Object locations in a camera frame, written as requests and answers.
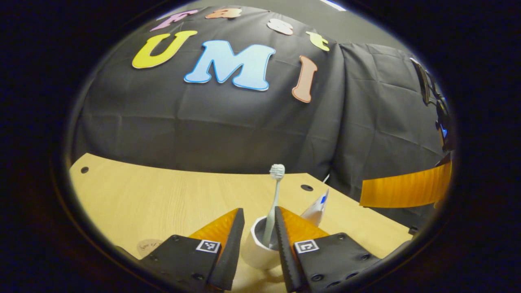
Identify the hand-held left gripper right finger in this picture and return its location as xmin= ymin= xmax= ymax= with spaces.
xmin=274 ymin=206 xmax=381 ymax=293

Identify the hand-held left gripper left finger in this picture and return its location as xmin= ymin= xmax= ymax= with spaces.
xmin=138 ymin=208 xmax=245 ymax=292

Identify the white cup with wooden handle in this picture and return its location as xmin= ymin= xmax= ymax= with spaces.
xmin=241 ymin=216 xmax=285 ymax=270

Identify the pale green toothbrush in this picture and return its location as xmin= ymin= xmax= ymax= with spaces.
xmin=262 ymin=164 xmax=285 ymax=249

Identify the white toothpaste tube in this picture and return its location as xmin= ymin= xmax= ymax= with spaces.
xmin=300 ymin=188 xmax=329 ymax=227

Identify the light wooden desktop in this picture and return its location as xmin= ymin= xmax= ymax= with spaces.
xmin=69 ymin=153 xmax=414 ymax=293

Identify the black backdrop cloth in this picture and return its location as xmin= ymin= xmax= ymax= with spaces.
xmin=71 ymin=5 xmax=448 ymax=228

